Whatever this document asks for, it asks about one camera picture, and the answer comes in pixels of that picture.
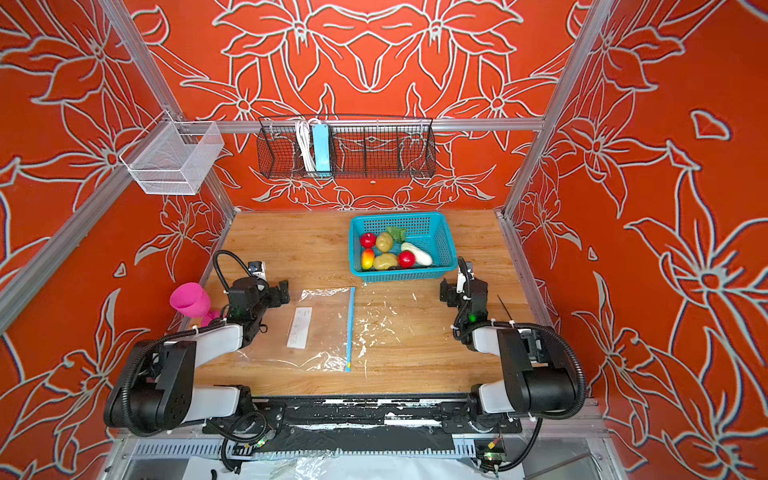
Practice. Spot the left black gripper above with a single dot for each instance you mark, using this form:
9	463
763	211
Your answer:
271	291

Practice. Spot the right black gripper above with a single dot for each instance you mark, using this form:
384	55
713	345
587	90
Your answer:
465	281

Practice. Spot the red apple front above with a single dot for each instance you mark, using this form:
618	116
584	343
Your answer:
406	259

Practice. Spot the red apple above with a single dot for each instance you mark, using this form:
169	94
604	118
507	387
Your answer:
406	259
368	240

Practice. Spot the clear zip top bag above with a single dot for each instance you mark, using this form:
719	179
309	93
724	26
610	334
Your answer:
313	332

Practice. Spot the yellow-green pear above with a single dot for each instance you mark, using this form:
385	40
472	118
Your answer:
384	242

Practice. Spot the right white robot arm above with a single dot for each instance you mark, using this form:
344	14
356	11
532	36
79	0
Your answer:
541	374

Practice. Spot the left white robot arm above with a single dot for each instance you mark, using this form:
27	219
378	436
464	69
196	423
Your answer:
156	390

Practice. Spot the black screwdriver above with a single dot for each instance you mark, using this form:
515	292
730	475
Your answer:
506	310

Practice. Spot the pink plastic cup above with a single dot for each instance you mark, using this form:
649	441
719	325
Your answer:
192	301

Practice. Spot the teal plastic basket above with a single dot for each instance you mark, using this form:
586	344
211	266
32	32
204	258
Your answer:
427	230

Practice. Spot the yellow potato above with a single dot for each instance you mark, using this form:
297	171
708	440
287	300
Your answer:
385	261

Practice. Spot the red yellow mango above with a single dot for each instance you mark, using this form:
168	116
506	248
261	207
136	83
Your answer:
367	259

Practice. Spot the light blue box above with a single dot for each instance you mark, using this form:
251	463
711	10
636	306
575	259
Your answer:
321	144

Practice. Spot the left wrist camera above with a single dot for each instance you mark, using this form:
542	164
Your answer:
257	269

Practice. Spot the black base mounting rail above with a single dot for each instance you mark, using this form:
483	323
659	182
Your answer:
451	413

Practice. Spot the clear plastic wall bin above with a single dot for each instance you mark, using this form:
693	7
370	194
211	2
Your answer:
165	161

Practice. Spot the black wire wall basket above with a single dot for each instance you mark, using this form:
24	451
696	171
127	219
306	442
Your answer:
362	146

